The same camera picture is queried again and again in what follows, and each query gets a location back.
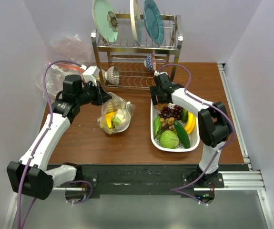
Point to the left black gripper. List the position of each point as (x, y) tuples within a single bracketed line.
[(101, 96)]

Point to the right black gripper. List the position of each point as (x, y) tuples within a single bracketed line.
[(155, 91)]

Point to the yellow banana bunch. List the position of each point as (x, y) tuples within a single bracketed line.
[(108, 118)]

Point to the clear zip top bag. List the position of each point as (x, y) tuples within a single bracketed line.
[(113, 105)]

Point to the toy cauliflower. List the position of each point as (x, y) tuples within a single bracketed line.
[(121, 119)]

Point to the toy peach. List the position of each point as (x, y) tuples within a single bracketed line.
[(162, 105)]

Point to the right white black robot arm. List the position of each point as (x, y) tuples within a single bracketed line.
[(214, 124)]

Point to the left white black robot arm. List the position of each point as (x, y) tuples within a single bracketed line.
[(30, 176)]

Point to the dark purple grape bunch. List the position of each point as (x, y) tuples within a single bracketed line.
[(176, 112)]

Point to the brown patterned bowl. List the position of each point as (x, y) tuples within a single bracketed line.
[(112, 75)]

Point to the cream enamel mug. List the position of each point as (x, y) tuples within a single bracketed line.
[(103, 72)]

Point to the light green bumpy gourd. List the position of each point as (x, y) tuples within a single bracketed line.
[(157, 126)]

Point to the blue patterned bowl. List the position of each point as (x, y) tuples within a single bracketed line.
[(150, 63)]

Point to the steel dish rack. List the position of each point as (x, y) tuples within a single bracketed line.
[(129, 57)]

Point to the dark green cucumber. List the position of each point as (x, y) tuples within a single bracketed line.
[(182, 134)]

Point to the yellow banana pair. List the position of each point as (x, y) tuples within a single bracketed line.
[(191, 122)]

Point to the green cabbage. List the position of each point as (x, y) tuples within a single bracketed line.
[(169, 140)]

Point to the white perforated plastic basket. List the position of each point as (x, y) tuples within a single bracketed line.
[(193, 136)]

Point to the pile of clear plastic bags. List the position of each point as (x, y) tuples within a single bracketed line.
[(63, 56)]

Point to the teal blue plate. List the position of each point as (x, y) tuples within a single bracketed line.
[(153, 22)]

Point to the mint green flower plate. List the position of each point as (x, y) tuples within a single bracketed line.
[(105, 20)]

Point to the cream rimmed plate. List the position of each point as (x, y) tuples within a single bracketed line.
[(136, 22)]

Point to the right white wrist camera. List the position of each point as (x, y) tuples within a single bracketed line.
[(157, 73)]

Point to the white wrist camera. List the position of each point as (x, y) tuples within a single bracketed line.
[(90, 74), (157, 73)]

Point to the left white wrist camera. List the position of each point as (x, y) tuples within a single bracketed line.
[(90, 74)]

